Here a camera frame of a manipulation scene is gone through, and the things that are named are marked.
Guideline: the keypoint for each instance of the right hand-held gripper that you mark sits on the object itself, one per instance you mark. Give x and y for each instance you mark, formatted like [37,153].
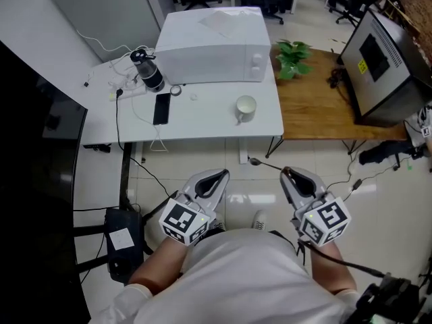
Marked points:
[324,219]

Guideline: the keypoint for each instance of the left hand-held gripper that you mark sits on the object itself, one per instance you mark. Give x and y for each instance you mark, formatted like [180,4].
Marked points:
[184,219]

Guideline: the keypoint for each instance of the metal spoon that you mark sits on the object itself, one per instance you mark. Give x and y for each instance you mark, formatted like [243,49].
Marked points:
[254,161]

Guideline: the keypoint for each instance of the white cup container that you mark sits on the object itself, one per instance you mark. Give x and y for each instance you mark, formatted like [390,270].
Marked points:
[246,111]

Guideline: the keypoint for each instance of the person's left forearm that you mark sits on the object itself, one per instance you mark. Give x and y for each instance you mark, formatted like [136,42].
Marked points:
[158,265]

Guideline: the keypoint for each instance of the person's right forearm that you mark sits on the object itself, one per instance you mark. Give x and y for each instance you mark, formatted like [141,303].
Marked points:
[332,272]

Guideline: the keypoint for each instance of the person's left shoe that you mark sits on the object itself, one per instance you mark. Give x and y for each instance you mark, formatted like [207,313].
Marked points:
[218,222]

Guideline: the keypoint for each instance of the person's shoe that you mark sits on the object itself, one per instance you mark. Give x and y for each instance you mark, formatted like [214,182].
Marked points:
[259,219]
[218,222]

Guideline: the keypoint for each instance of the person's right shoe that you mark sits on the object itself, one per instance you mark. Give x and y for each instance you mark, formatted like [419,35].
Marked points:
[259,219]

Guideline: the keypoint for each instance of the black bag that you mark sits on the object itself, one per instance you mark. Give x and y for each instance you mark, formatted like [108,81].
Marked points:
[381,152]

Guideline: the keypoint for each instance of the black smartphone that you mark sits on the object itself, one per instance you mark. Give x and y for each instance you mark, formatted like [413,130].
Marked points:
[162,108]

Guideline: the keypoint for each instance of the black floor box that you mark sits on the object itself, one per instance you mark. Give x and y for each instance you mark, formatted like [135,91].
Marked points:
[125,238]

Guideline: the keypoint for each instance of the tape roll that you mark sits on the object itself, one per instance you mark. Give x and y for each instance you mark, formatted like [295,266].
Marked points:
[175,90]

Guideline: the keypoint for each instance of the person's white shirt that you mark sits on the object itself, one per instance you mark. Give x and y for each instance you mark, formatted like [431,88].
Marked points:
[236,282]

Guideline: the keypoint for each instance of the white power strip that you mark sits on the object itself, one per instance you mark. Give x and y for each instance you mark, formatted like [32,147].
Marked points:
[130,94]

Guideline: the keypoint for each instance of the white microwave oven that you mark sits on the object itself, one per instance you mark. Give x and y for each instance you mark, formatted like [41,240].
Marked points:
[206,59]

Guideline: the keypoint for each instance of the green potted plant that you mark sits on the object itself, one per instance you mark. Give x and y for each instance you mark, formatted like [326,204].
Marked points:
[292,59]

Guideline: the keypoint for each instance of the black water bottle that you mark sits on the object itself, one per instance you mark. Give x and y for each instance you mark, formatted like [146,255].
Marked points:
[148,71]

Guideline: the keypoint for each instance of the black box appliance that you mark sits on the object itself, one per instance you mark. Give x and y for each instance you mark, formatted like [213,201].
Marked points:
[388,89]

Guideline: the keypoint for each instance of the black waist device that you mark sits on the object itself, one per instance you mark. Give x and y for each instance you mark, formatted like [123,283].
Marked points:
[391,299]

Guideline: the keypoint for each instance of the black binder clip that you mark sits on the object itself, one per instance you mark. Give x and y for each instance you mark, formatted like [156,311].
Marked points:
[86,83]

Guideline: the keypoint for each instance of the clear sheet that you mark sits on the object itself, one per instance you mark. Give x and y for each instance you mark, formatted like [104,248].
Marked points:
[222,22]

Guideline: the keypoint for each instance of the black monitor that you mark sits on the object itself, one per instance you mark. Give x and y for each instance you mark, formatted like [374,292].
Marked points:
[33,181]

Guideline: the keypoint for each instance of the grey panel board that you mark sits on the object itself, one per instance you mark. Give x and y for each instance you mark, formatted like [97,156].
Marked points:
[108,12]

